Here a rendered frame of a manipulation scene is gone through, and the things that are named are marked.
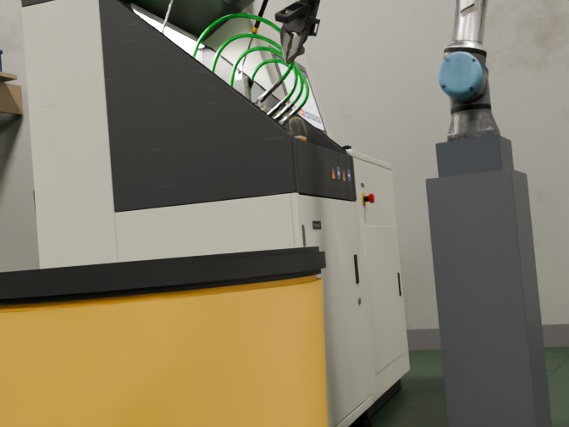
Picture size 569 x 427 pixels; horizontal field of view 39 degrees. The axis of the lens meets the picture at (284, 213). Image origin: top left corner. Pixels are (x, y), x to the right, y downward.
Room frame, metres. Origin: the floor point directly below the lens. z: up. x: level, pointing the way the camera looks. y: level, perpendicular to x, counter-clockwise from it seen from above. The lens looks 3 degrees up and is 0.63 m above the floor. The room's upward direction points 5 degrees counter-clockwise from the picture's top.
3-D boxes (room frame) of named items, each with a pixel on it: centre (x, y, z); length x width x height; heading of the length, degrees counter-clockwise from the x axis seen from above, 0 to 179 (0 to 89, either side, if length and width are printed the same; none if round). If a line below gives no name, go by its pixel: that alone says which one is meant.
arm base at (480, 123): (2.32, -0.56, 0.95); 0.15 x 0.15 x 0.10
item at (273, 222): (2.65, 0.12, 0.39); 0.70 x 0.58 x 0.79; 161
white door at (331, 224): (2.56, -0.15, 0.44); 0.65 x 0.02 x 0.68; 161
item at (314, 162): (2.57, -0.13, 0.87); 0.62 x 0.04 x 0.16; 161
